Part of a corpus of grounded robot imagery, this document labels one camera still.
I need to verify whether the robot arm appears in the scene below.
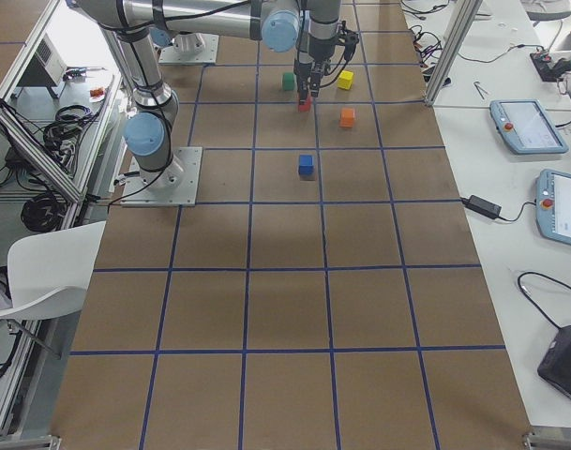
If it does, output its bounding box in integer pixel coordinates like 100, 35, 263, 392
77, 1, 343, 109
77, 1, 205, 191

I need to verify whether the lower teach pendant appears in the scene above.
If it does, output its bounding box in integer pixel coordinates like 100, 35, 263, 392
535, 169, 571, 246

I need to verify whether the upper teach pendant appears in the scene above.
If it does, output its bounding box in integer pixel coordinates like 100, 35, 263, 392
489, 99, 568, 155

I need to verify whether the teach pendant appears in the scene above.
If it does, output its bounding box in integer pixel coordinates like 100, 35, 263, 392
489, 99, 568, 155
535, 169, 571, 246

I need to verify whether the black tablet device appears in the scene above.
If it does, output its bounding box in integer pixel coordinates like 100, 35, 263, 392
537, 325, 571, 399

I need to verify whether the black power adapter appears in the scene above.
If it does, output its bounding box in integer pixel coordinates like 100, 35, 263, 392
461, 195, 502, 219

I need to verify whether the aluminium frame post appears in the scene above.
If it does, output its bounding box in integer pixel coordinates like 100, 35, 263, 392
425, 0, 482, 106

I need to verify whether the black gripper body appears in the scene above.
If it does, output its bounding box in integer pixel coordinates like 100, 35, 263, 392
293, 35, 337, 78

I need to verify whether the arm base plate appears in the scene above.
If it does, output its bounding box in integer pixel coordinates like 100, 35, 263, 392
120, 147, 203, 207
158, 33, 219, 66

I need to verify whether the orange wooden block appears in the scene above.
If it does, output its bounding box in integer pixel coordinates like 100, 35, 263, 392
339, 107, 356, 128

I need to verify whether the grey control box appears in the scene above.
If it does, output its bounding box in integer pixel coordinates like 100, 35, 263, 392
11, 34, 68, 99

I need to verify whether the white chair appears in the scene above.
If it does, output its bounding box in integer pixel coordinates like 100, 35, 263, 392
0, 221, 106, 320

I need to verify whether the yellow wooden block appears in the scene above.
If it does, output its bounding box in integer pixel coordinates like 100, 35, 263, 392
337, 70, 354, 91

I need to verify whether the blue wooden block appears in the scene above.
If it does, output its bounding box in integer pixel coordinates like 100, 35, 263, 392
298, 154, 314, 176

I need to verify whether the red wooden block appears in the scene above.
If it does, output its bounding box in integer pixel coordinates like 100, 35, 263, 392
297, 97, 312, 113

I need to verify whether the green wooden block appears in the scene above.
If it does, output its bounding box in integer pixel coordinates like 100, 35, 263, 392
281, 72, 296, 92

